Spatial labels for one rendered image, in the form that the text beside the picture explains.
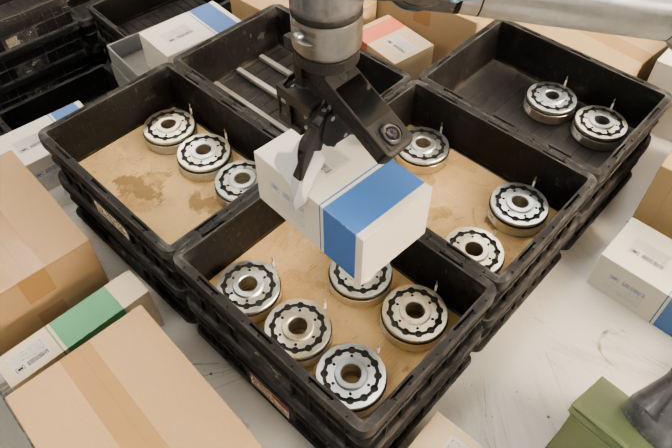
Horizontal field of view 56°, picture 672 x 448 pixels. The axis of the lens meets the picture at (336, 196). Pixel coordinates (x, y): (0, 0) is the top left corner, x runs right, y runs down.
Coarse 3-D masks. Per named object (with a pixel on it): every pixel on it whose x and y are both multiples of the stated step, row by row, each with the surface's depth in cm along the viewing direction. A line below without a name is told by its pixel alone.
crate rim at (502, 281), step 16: (416, 80) 123; (400, 96) 120; (448, 96) 120; (464, 112) 117; (496, 128) 114; (528, 144) 111; (560, 160) 109; (592, 176) 106; (576, 192) 103; (576, 208) 103; (560, 224) 100; (432, 240) 97; (544, 240) 97; (464, 256) 95; (528, 256) 95; (480, 272) 93; (512, 272) 93; (496, 288) 93
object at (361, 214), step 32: (256, 160) 81; (352, 160) 80; (288, 192) 79; (320, 192) 76; (352, 192) 76; (384, 192) 76; (416, 192) 76; (320, 224) 77; (352, 224) 73; (384, 224) 73; (416, 224) 79; (352, 256) 75; (384, 256) 78
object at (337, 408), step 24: (192, 240) 97; (456, 264) 94; (216, 288) 91; (240, 312) 88; (480, 312) 89; (264, 336) 86; (456, 336) 86; (288, 360) 83; (432, 360) 83; (312, 384) 81; (408, 384) 81; (336, 408) 79; (384, 408) 79; (360, 432) 77
